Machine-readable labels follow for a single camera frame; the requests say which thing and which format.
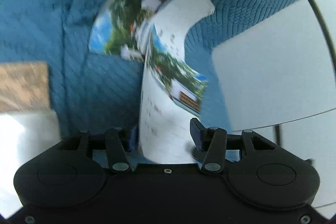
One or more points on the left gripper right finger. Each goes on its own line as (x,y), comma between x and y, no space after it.
(212,141)

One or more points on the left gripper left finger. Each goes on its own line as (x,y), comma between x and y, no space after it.
(116,145)

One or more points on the white lined notebook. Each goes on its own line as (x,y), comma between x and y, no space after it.
(23,136)

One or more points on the green landscape cover notebook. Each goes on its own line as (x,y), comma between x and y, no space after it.
(126,27)

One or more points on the tan painting cover notebook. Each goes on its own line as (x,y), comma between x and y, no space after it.
(24,86)

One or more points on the blue textured sofa cover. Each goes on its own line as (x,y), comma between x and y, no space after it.
(94,92)

